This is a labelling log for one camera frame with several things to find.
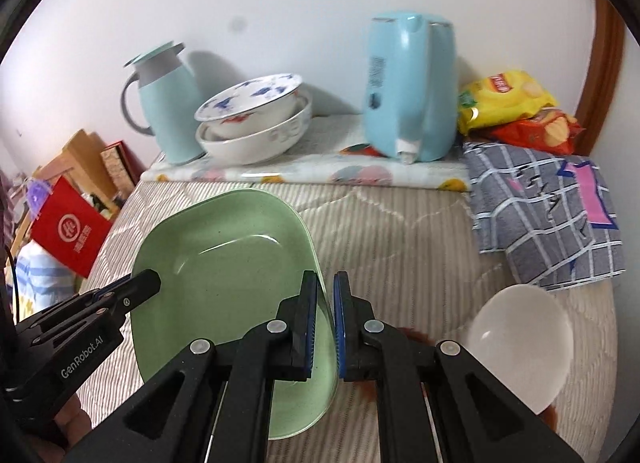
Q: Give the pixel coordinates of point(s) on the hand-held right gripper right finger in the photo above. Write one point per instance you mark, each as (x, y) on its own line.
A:
(341, 325)

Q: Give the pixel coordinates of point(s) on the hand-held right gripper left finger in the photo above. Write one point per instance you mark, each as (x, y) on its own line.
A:
(310, 325)

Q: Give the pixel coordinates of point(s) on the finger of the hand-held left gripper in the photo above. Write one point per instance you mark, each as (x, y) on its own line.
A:
(107, 292)
(145, 288)

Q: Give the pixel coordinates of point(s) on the green plate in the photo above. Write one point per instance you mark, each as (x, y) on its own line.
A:
(215, 268)

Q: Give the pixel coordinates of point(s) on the small brown dish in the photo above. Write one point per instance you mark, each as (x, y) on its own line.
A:
(414, 334)

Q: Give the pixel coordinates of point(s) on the plain white bowl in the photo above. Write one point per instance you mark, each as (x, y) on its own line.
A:
(515, 338)

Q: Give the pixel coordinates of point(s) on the person's left hand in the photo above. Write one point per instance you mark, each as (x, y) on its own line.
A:
(75, 418)

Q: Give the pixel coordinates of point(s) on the blue striped cloth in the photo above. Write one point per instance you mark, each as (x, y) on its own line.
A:
(40, 268)

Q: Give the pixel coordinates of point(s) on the red paper bag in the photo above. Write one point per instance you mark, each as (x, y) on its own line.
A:
(70, 228)

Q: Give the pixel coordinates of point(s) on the striped quilted bedspread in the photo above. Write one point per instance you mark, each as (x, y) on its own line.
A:
(400, 243)

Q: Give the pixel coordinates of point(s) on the purple plastic item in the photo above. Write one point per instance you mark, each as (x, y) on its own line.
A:
(39, 195)

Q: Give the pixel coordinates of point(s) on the dark red patterned box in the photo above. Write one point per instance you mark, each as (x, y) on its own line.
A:
(117, 168)

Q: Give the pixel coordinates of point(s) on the wooden cabinet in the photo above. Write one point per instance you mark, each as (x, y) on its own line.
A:
(82, 150)

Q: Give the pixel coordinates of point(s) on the fruit print table cover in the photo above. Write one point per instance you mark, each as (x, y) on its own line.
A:
(300, 170)

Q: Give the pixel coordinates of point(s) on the white bowl with grey pattern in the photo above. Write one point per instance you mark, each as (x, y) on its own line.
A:
(250, 150)

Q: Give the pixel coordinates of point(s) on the light blue thermos jug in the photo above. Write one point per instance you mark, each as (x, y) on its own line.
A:
(170, 113)

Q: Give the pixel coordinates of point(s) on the grey plaid cloth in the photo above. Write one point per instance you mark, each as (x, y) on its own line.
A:
(525, 203)

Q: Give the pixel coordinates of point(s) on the blue and red patterned bowl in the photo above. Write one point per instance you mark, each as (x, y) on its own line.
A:
(250, 93)

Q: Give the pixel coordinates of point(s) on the light blue electric kettle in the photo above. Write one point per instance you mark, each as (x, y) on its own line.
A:
(400, 93)

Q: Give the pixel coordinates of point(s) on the yellow chip bag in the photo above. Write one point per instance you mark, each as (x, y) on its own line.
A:
(500, 103)

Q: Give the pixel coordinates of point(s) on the red chip bag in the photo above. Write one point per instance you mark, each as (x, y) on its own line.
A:
(540, 135)

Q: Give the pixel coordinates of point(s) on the wooden door frame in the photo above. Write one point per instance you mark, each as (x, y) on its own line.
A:
(602, 68)

